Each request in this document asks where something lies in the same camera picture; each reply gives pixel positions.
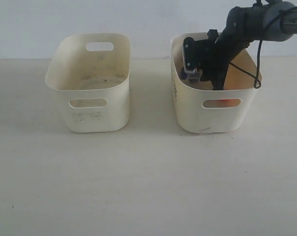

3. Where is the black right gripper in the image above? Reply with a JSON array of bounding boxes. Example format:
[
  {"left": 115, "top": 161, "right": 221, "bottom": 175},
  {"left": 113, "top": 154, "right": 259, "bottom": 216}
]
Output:
[{"left": 182, "top": 29, "right": 249, "bottom": 90}]

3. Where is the orange red small object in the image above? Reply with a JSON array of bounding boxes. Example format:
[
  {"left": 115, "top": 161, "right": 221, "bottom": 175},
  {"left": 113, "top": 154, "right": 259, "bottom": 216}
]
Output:
[{"left": 217, "top": 99, "right": 231, "bottom": 103}]

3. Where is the grey small object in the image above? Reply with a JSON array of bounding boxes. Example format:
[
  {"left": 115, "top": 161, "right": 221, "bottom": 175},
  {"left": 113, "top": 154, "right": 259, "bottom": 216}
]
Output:
[{"left": 180, "top": 67, "right": 187, "bottom": 80}]

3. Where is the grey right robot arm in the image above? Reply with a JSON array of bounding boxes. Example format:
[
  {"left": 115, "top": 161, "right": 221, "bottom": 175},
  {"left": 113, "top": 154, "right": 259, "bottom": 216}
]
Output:
[{"left": 179, "top": 0, "right": 297, "bottom": 90}]

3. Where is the cream plastic bin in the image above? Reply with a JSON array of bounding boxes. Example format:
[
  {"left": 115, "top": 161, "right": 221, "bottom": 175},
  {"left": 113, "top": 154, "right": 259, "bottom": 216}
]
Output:
[
  {"left": 170, "top": 32, "right": 257, "bottom": 134},
  {"left": 45, "top": 33, "right": 131, "bottom": 133}
]

